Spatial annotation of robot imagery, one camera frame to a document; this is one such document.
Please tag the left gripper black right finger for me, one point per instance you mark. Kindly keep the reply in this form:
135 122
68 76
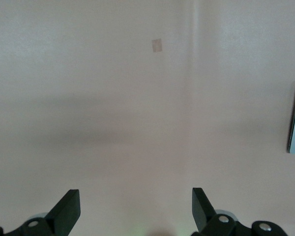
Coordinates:
201 211

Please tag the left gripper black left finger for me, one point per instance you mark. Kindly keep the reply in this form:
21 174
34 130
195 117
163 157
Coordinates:
66 211

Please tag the small brown tape patch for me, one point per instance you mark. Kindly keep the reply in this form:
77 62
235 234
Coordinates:
157 45

